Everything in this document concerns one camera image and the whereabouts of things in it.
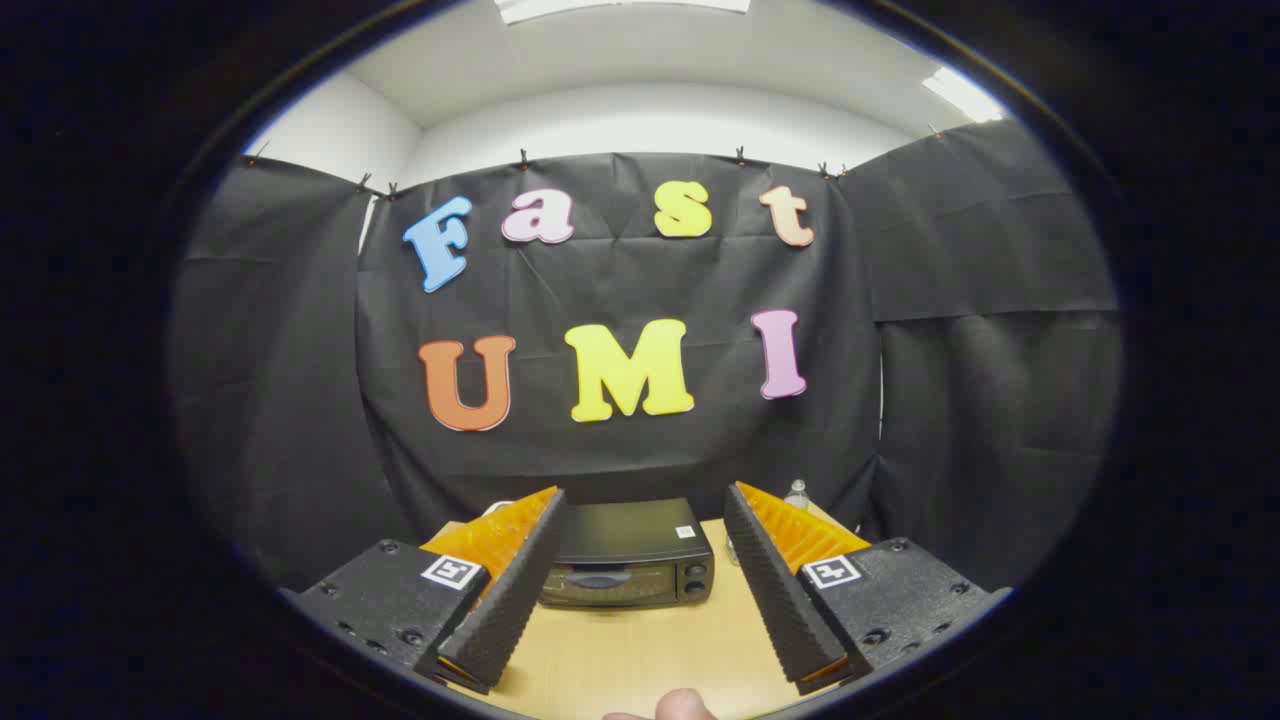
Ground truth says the black backdrop cloth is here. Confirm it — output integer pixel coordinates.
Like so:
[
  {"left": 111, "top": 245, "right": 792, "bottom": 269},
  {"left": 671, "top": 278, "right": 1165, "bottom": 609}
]
[{"left": 170, "top": 120, "right": 1123, "bottom": 593}]

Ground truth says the black toaster oven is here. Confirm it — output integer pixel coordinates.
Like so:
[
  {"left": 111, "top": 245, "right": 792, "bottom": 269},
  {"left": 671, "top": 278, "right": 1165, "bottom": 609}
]
[{"left": 538, "top": 497, "right": 716, "bottom": 610}]

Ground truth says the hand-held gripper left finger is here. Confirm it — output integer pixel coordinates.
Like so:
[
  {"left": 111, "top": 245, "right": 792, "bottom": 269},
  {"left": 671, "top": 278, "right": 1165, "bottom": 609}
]
[{"left": 285, "top": 486, "right": 567, "bottom": 696}]

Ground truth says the ceiling light panel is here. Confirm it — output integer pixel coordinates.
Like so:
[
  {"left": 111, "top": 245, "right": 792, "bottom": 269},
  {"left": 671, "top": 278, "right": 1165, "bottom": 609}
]
[
  {"left": 920, "top": 65, "right": 1007, "bottom": 124},
  {"left": 494, "top": 0, "right": 752, "bottom": 26}
]

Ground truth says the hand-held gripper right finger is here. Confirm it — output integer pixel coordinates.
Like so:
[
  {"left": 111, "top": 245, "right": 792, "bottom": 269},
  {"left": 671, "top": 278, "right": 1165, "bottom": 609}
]
[{"left": 723, "top": 481, "right": 1013, "bottom": 697}]

